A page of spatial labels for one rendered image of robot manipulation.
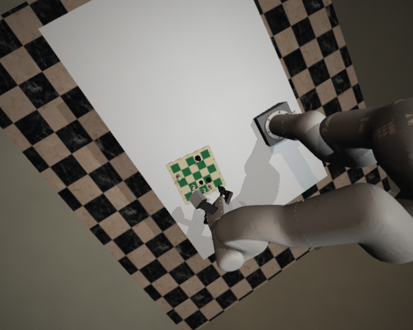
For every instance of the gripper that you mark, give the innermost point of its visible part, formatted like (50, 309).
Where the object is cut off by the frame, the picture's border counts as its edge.
(222, 203)

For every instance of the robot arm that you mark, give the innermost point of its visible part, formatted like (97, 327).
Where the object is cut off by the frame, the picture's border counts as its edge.
(357, 213)

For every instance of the green and cream chessboard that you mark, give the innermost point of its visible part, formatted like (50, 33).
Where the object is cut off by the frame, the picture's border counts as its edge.
(193, 171)

